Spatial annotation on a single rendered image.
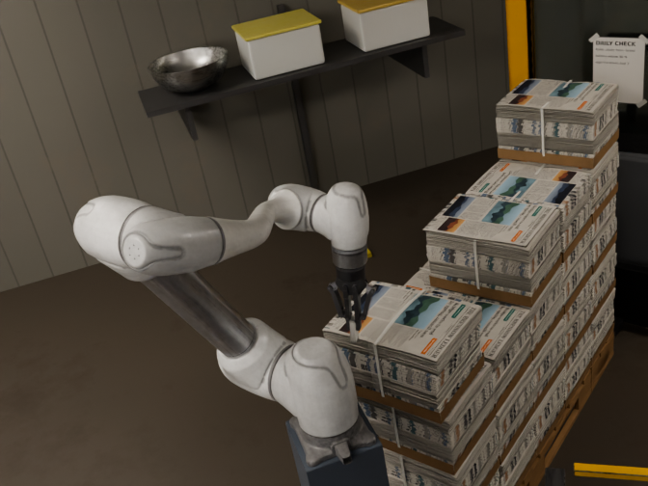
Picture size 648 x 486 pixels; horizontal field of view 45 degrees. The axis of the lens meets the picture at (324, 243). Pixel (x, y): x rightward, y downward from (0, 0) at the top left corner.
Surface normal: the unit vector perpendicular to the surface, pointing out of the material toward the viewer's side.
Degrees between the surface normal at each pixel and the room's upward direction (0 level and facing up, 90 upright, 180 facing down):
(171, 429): 0
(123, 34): 90
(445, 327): 3
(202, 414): 0
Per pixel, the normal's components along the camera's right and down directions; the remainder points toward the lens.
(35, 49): 0.30, 0.43
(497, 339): -0.18, -0.85
